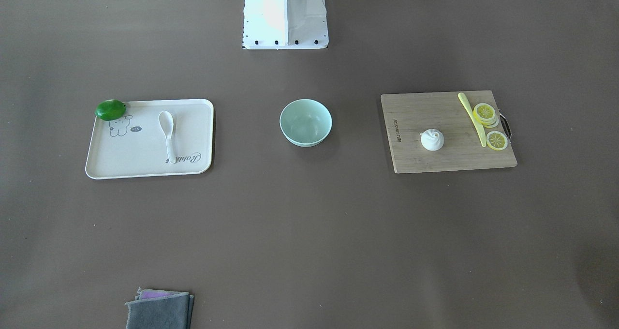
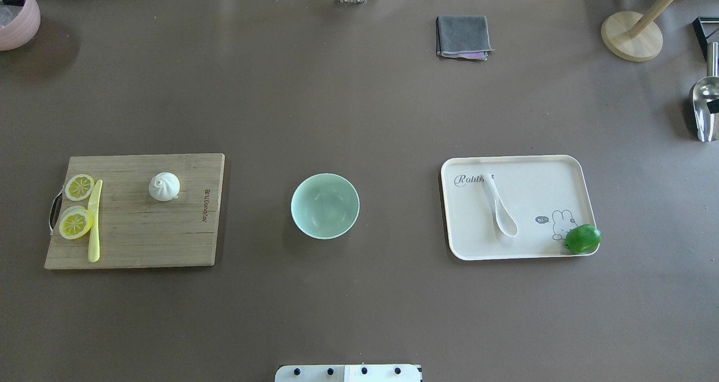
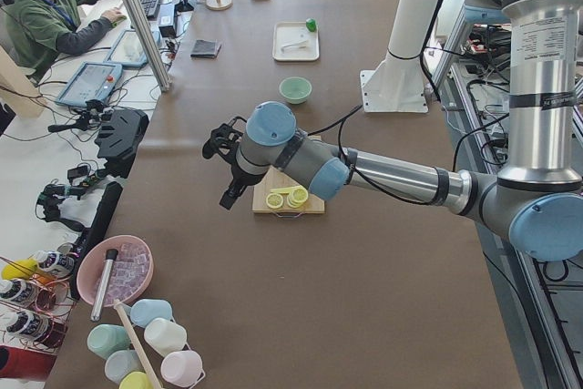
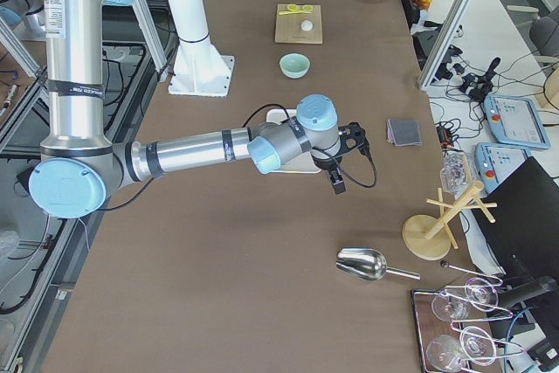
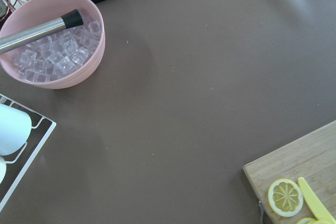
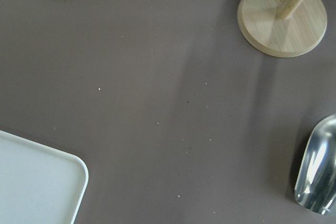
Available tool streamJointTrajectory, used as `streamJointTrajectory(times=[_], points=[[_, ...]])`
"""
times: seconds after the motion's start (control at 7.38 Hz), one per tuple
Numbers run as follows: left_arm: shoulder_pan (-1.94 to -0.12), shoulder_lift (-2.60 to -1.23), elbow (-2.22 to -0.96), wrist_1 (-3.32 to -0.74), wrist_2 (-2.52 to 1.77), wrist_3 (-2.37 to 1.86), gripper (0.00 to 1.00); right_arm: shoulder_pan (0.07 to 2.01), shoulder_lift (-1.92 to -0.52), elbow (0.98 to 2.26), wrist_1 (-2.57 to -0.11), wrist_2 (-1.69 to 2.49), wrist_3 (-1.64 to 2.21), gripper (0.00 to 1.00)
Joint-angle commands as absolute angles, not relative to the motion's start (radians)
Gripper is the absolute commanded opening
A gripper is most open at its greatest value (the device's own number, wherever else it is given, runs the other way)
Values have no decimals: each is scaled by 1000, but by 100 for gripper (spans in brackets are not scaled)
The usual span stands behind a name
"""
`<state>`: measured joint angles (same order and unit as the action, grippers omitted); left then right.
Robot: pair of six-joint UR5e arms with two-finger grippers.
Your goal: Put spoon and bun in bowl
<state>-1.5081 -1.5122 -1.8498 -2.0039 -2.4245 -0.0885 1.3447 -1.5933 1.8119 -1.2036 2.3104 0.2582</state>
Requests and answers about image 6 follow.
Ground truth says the wooden cup stand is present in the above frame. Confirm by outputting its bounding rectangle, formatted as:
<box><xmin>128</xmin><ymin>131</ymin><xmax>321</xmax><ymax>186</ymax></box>
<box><xmin>237</xmin><ymin>0</ymin><xmax>328</xmax><ymax>58</ymax></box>

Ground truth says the metal scoop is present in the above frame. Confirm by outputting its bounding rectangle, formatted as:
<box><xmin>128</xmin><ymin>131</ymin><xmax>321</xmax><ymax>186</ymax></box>
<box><xmin>294</xmin><ymin>114</ymin><xmax>335</xmax><ymax>216</ymax></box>

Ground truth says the cream plastic tray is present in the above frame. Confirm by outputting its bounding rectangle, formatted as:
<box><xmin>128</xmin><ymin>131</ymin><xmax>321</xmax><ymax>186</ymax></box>
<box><xmin>1</xmin><ymin>132</ymin><xmax>89</xmax><ymax>223</ymax></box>

